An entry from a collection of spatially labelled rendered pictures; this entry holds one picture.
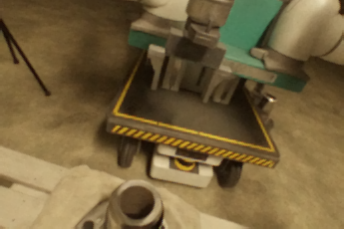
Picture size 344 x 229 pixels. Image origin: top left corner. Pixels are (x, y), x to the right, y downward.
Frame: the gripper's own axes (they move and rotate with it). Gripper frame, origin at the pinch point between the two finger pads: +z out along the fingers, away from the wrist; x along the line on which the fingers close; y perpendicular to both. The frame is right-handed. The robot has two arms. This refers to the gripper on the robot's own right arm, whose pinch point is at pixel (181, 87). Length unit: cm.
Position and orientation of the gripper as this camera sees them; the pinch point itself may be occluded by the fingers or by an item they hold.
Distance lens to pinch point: 53.9
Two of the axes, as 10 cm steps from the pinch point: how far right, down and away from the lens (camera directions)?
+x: -9.6, -2.5, -1.4
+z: -2.9, 8.2, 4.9
